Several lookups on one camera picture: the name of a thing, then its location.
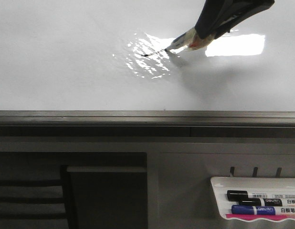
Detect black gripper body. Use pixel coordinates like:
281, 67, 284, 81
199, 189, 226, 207
212, 0, 274, 39

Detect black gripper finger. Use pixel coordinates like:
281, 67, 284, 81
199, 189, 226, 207
195, 0, 233, 39

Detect white taped whiteboard marker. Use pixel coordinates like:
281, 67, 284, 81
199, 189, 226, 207
164, 27, 216, 52

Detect white whiteboard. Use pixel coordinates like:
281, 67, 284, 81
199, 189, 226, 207
0, 0, 295, 111

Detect white plastic marker tray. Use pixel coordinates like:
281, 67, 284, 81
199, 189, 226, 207
211, 177, 295, 223

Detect black capped marker upper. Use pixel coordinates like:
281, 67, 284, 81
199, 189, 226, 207
227, 190, 295, 201

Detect black capped marker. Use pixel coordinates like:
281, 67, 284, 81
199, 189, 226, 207
239, 198, 295, 207
227, 190, 295, 201

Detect black capped marker middle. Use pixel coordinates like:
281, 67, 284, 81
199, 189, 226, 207
239, 198, 295, 207

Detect blue capped marker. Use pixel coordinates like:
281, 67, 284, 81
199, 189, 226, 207
231, 205, 295, 216

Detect dark cabinet panel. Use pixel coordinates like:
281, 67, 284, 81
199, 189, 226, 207
67, 166, 148, 229

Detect dark chair back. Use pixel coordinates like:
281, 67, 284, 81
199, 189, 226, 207
0, 165, 79, 229

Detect black wall hook left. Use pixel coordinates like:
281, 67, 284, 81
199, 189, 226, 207
230, 167, 235, 177

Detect black wall hook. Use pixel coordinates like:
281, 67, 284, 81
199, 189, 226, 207
230, 167, 235, 177
252, 167, 258, 177
275, 167, 282, 178

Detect black wall hook middle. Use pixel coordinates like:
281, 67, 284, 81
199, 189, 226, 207
252, 167, 258, 177

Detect black wall hook right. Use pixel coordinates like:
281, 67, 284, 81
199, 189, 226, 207
275, 167, 282, 178

